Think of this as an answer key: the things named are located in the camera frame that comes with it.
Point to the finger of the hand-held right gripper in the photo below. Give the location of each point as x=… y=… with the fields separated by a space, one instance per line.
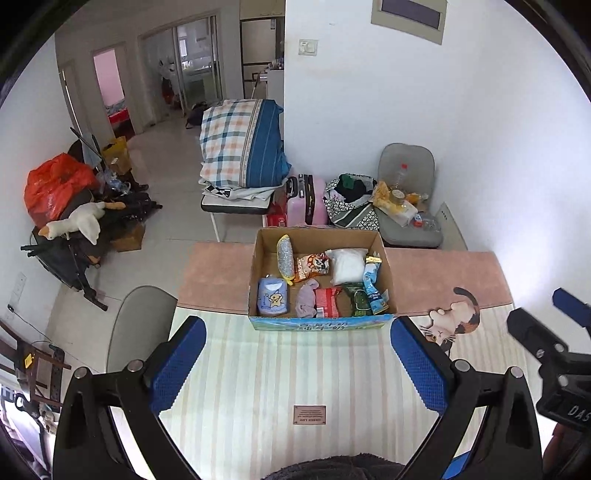
x=538 y=334
x=572 y=305

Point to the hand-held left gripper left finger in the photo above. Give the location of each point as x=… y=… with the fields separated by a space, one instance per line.
x=178 y=364

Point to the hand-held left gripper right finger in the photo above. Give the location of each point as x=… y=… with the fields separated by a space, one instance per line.
x=418 y=360

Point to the green packet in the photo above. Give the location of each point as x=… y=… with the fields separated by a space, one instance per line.
x=358 y=300

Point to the light blue stick packet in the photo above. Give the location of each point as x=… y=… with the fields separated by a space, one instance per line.
x=371 y=286

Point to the red snack packet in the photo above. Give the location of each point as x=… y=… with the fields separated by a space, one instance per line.
x=328 y=300

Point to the blue tissue pack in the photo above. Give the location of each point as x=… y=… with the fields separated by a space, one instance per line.
x=272 y=297

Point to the white powder bag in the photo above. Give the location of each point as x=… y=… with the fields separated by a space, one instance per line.
x=346 y=265

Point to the purple sock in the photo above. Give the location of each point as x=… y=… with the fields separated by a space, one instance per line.
x=307 y=300

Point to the printed cardboard box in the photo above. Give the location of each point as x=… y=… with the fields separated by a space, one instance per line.
x=263 y=258

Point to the orange cartoon snack packet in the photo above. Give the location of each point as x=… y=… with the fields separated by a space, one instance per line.
x=311 y=266

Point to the silver glitter packet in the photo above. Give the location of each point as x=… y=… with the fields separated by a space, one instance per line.
x=285 y=256

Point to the person's right forearm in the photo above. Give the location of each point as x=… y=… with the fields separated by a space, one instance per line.
x=570 y=452

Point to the cat-shaped mat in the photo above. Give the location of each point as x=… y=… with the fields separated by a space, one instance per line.
x=455 y=318

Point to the grey chair back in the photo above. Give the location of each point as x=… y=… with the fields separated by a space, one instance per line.
x=138 y=323

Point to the blue seat cushion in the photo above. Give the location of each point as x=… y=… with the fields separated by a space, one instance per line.
x=455 y=466

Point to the white leaning board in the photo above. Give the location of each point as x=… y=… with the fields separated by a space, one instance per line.
x=451 y=228

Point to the small brown cardboard box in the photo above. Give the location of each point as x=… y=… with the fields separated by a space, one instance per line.
x=129 y=237

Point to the dark fuzzy clothing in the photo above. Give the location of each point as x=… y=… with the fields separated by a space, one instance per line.
x=332 y=468

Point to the white wrapped pack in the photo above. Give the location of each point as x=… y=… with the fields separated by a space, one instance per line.
x=404 y=213

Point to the dark wooden chair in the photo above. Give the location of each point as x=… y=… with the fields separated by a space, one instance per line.
x=27 y=369

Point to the black stroller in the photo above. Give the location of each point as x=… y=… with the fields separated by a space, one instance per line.
x=64 y=263

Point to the black and white patterned bag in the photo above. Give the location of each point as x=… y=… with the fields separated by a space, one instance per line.
x=351 y=210

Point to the yellow plastic bag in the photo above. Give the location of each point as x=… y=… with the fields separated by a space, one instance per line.
x=382 y=196

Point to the white goose plush toy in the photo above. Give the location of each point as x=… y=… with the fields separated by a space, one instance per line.
x=78 y=221

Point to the clear plastic bottle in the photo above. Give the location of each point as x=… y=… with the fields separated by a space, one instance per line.
x=400 y=180

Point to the pink suitcase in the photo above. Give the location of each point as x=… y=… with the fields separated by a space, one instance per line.
x=307 y=201

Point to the grey cushioned chair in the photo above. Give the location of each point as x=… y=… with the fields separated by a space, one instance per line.
x=411 y=157

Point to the orange plastic bag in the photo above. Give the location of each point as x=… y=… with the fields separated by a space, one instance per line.
x=55 y=184

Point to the yellow paper bag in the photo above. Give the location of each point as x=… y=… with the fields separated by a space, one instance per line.
x=116 y=154

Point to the plaid bedding bundle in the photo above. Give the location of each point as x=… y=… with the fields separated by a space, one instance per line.
x=240 y=138

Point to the white wall socket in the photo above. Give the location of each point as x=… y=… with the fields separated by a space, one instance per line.
x=16 y=293

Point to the white wall switch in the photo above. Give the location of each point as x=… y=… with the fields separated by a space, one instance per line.
x=308 y=47

